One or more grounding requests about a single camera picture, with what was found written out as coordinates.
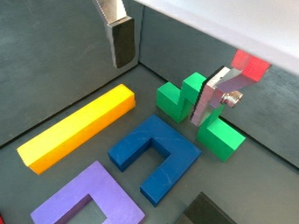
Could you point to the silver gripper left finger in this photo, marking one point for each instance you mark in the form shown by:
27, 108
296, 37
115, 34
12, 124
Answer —
120, 30

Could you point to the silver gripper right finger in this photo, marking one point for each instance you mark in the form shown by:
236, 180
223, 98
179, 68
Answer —
216, 92

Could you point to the purple U-shaped block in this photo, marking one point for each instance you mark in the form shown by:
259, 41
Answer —
92, 185

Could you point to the red board with cutouts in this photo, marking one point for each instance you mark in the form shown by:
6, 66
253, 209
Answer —
249, 65

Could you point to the black angled fixture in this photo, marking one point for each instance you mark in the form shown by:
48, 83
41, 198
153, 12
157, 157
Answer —
203, 212

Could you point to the green stepped block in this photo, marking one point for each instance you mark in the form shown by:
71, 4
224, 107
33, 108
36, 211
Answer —
216, 135

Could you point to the blue U-shaped block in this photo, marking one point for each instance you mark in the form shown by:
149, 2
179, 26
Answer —
155, 134

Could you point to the yellow long block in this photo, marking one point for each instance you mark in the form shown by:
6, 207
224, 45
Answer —
52, 145

